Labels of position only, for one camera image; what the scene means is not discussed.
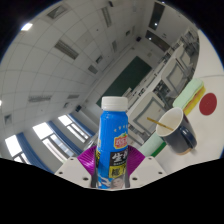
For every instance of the brown wooden door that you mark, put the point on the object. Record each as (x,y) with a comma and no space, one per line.
(155,36)

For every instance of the black wall speaker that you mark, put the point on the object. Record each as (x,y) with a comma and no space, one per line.
(138,39)
(78,108)

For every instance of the dark high wall window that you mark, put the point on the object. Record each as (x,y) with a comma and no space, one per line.
(156,15)

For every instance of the flat round red coaster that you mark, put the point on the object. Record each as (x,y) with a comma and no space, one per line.
(208,104)

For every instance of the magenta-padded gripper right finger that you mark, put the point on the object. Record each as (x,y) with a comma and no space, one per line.
(148,170)

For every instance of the dark blue paper cup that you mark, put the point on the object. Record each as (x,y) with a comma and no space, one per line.
(185,138)

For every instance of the wooden stir stick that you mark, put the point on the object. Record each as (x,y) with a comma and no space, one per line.
(160,124)

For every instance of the group of classroom chairs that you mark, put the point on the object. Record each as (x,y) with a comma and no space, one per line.
(148,111)

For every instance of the large window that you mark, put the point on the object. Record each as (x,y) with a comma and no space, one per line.
(50,138)
(15,146)
(71,126)

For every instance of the group of ceiling lights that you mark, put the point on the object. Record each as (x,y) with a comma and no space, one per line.
(66,49)

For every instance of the blue white-capped drink bottle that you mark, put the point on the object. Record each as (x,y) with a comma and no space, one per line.
(112,140)

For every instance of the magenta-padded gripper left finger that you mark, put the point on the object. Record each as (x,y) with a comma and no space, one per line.
(71,170)

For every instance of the dark green chalkboard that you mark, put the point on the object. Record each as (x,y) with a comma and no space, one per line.
(126,80)

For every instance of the yellow and green sponge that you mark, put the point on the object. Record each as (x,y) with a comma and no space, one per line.
(190,93)

